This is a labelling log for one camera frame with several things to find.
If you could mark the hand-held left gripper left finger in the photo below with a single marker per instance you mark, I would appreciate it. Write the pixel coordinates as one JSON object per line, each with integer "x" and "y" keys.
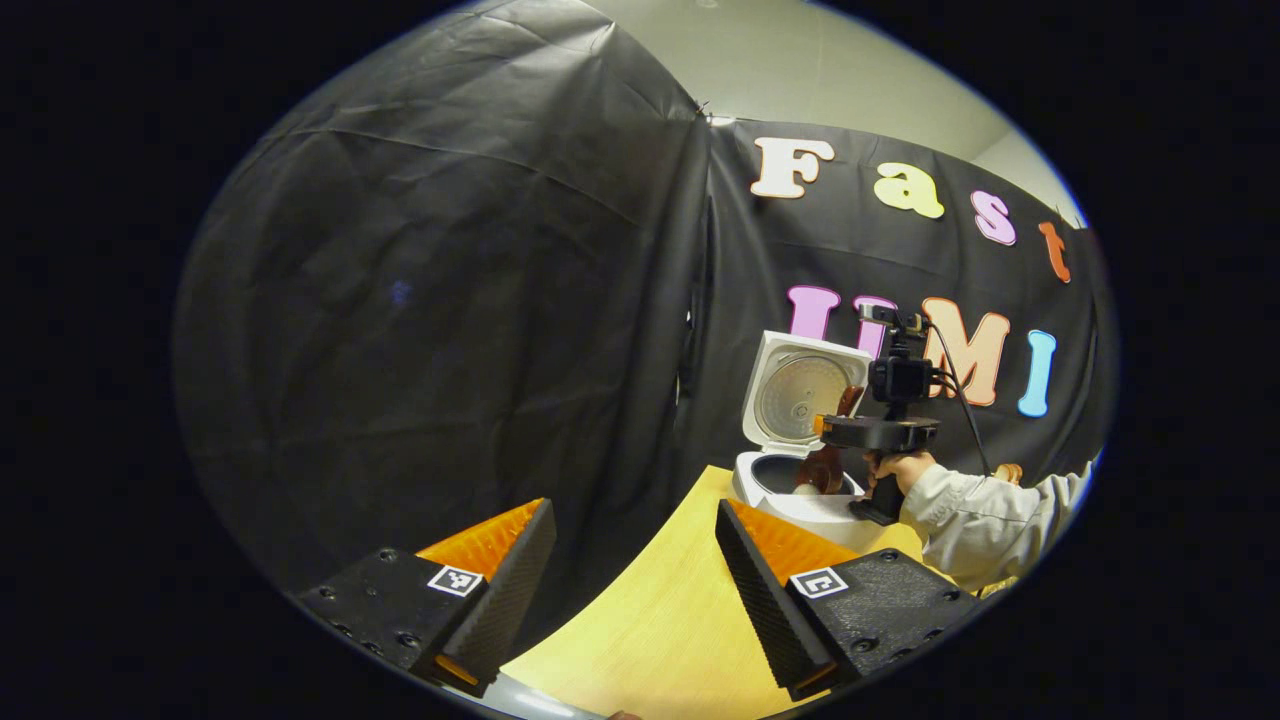
{"x": 510, "y": 600}

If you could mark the brown bread slice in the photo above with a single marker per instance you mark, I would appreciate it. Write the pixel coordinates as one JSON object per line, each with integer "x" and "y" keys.
{"x": 1008, "y": 472}

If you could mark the brown wooden spoon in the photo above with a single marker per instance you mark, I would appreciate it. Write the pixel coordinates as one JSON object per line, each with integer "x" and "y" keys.
{"x": 825, "y": 468}

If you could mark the white rice cooker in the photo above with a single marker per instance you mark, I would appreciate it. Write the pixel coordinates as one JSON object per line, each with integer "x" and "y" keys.
{"x": 800, "y": 400}

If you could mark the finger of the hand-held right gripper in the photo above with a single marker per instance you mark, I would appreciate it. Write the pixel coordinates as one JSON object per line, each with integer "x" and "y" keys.
{"x": 842, "y": 432}

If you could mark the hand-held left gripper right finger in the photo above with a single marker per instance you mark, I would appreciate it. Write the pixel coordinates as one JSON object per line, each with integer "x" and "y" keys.
{"x": 765, "y": 610}

